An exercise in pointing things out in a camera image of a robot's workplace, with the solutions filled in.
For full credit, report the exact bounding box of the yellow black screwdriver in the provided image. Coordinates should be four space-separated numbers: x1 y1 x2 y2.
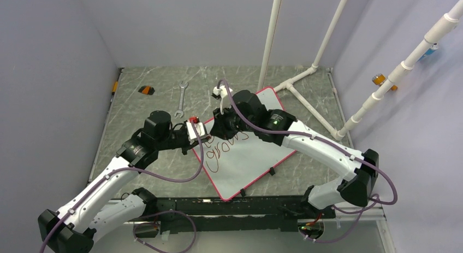
110 68 123 103

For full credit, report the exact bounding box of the white PVC pipe frame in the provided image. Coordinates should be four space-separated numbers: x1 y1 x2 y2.
257 0 348 138

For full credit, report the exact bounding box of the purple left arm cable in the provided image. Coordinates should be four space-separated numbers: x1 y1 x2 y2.
39 121 205 253

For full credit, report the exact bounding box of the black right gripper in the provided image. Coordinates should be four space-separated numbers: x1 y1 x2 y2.
210 103 256 141

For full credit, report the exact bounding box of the white PVC pipe right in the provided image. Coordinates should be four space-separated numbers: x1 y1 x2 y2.
334 0 462 140

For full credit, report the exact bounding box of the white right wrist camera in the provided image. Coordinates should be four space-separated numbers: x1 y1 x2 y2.
212 85 231 114

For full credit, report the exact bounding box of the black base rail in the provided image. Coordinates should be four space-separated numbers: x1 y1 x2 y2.
134 195 336 234

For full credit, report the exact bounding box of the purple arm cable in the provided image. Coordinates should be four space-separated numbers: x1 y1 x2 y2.
216 79 399 244
39 121 205 253

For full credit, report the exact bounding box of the orange black tool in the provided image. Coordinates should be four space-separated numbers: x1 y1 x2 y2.
138 85 155 95

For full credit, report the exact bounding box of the pink framed whiteboard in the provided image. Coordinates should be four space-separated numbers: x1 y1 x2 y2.
192 86 299 203

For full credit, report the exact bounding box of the blue wall clip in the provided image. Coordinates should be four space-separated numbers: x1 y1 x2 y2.
419 43 438 60

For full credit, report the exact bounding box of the orange wall knob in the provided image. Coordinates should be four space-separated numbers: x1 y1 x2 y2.
372 74 398 91

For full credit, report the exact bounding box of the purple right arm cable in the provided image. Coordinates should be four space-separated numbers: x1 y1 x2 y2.
216 79 399 244

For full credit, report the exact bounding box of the silver wrench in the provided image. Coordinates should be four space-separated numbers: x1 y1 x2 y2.
174 82 188 118

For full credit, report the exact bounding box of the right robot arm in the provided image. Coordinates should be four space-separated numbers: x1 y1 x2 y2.
210 86 378 217

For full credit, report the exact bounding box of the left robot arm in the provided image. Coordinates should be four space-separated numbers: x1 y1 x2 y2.
38 110 209 252

